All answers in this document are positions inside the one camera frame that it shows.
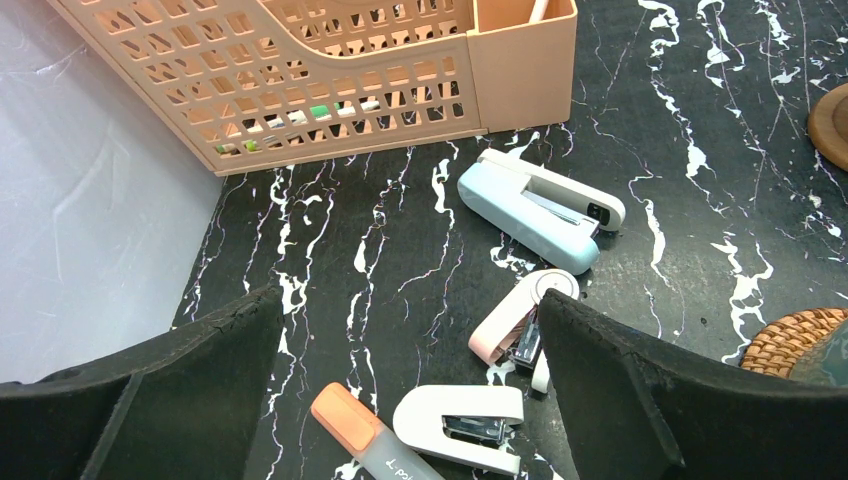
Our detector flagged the grey and orange stapler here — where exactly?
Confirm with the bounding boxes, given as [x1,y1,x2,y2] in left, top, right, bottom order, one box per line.
[310,382,443,480]

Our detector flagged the white and pink stapler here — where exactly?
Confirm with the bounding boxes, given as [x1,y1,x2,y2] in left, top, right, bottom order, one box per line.
[468,268,580,394]

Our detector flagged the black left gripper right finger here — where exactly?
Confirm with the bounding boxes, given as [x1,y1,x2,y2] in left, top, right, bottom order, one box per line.
[538,290,847,479]

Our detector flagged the light wooden coaster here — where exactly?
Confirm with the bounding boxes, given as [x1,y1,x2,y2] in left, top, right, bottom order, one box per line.
[807,83,848,171]

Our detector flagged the woven rattan coaster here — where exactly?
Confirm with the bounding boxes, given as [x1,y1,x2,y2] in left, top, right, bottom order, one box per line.
[739,307,847,379]

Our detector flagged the large beige floral mug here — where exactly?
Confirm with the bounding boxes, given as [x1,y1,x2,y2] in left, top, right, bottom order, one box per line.
[789,322,847,388]

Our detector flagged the orange plastic file organizer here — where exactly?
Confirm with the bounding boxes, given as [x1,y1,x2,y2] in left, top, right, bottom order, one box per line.
[54,0,578,176]

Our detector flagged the light blue stapler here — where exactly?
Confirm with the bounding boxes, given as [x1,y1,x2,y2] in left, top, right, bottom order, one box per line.
[457,148,626,275]

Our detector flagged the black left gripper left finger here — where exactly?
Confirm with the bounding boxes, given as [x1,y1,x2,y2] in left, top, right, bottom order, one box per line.
[1,285,285,479]

